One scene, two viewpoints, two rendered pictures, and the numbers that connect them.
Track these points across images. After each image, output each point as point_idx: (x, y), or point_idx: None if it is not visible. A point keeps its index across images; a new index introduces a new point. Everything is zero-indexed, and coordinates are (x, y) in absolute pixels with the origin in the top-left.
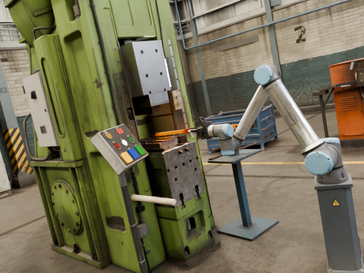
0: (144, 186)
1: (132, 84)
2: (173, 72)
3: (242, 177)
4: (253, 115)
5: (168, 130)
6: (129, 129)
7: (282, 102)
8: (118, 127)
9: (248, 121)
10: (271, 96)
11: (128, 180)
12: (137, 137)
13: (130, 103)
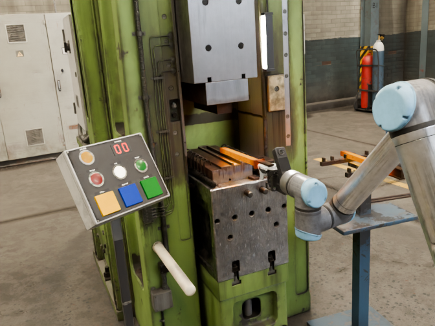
0: (181, 231)
1: (184, 59)
2: (280, 42)
3: (367, 255)
4: (373, 176)
5: (255, 141)
6: (167, 136)
7: (421, 185)
8: (122, 139)
9: (361, 185)
10: (401, 162)
11: (148, 220)
12: (182, 151)
13: (178, 92)
